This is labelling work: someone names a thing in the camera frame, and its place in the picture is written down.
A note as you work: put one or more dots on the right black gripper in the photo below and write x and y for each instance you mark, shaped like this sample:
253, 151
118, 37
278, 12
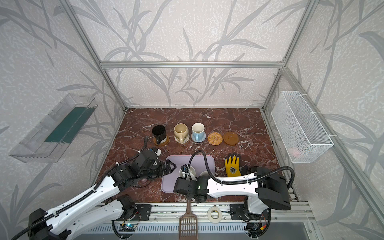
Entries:
180, 185

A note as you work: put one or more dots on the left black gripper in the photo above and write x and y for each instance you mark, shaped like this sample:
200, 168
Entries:
163, 168

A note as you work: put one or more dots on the white mug cream handle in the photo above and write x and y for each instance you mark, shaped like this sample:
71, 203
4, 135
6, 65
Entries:
192, 172

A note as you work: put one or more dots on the amber brown coaster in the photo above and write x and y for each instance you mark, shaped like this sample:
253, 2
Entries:
163, 142

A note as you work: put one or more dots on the black mug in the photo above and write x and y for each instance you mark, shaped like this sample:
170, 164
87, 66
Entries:
159, 132

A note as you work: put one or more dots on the beige mug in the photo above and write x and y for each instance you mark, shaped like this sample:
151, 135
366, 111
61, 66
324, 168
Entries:
181, 133

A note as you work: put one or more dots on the white mug blue handle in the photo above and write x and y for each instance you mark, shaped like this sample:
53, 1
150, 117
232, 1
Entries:
198, 128

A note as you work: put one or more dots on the tan wicker coaster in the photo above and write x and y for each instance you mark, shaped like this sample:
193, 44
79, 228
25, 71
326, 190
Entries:
215, 138

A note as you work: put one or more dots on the dark brown coaster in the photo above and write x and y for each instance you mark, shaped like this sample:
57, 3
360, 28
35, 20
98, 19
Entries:
231, 138

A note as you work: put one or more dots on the white mug lavender handle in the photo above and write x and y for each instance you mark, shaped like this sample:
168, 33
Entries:
205, 173

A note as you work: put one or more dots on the grey round coaster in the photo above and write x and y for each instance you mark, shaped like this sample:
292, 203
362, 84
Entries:
198, 138

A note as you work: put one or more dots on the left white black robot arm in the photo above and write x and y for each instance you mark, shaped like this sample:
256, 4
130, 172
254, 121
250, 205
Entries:
79, 214

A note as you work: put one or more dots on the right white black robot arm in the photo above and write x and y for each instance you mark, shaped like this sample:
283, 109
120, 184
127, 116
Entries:
264, 189

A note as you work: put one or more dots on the lavender plastic tray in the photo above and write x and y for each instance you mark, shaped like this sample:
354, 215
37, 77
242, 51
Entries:
198, 169

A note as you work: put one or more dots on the white tape roll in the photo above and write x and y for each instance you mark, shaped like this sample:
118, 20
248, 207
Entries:
215, 215

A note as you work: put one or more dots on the yellow work glove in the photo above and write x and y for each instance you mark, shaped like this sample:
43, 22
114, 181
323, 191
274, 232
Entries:
232, 165

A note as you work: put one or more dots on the brown slotted scoop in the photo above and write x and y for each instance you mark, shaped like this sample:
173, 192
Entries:
188, 224

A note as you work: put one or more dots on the right electronics board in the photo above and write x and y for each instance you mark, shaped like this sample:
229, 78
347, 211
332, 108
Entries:
255, 227

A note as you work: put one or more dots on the electronics board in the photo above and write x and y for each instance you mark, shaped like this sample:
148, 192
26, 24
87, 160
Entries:
126, 227
255, 227

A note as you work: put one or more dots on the left electronics board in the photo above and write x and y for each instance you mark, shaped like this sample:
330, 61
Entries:
126, 227

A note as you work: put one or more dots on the green flat sheet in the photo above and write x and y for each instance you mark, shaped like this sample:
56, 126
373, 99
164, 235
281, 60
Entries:
70, 126

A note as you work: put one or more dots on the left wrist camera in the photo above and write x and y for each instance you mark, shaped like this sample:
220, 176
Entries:
156, 151

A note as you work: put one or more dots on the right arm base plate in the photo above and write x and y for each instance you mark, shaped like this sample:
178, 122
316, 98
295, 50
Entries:
237, 212

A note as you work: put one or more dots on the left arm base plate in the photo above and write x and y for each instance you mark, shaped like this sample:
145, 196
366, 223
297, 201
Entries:
142, 212

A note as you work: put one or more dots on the white wire basket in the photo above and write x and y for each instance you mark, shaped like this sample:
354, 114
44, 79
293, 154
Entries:
302, 134

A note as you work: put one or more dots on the clear plastic wall bin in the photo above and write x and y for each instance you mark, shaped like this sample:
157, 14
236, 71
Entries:
33, 149

